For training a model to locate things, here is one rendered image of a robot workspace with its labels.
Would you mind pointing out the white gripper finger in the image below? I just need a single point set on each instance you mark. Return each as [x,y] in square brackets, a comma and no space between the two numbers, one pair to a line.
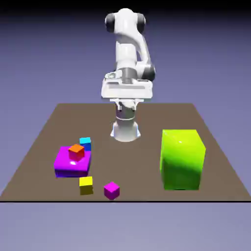
[119,105]
[131,105]

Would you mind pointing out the small cyan cube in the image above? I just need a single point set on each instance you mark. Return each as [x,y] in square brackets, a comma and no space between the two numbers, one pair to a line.
[85,142]

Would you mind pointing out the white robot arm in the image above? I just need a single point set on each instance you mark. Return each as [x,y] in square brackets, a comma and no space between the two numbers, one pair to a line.
[125,39]

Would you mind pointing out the small orange cube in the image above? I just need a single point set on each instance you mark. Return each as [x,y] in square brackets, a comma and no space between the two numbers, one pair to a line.
[76,153]

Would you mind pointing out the large magenta box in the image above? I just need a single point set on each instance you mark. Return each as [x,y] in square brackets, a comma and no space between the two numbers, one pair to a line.
[64,163]

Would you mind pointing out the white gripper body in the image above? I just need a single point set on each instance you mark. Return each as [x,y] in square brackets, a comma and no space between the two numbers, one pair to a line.
[126,91]

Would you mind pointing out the small magenta cube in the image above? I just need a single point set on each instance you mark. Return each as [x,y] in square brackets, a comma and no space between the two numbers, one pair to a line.
[111,190]

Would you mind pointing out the small yellow cube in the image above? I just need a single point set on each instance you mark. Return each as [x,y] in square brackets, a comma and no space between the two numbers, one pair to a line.
[85,185]

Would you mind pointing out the large green box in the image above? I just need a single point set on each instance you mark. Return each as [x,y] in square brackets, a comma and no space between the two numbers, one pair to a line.
[181,159]

